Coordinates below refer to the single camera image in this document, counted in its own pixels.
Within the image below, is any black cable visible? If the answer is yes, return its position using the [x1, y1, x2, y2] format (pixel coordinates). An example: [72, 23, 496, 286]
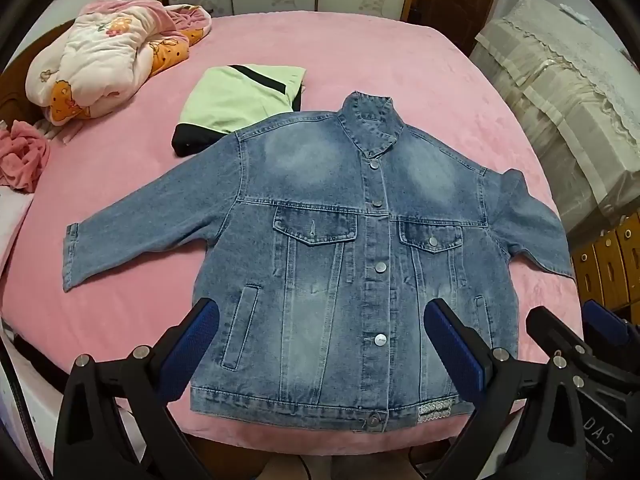
[0, 328, 54, 480]

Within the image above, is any pink floral quilt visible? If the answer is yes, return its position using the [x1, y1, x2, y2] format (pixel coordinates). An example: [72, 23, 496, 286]
[25, 0, 212, 126]

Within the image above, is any blue denim jacket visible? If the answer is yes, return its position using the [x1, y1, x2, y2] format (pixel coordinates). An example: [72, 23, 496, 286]
[62, 92, 572, 432]

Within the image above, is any wooden drawer cabinet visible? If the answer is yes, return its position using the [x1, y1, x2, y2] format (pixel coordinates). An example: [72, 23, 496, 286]
[572, 211, 639, 311]

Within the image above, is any pink crumpled cloth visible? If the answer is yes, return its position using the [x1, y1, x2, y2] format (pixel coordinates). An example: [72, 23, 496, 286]
[0, 120, 50, 193]

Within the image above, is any beige lace-covered furniture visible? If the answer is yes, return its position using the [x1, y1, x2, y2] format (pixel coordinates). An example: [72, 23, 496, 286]
[471, 0, 639, 232]

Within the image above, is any pink bed blanket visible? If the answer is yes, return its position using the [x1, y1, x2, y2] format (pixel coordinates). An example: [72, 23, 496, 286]
[1, 12, 582, 455]

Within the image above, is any green and black folded garment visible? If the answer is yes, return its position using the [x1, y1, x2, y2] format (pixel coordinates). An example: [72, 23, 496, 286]
[171, 64, 306, 157]

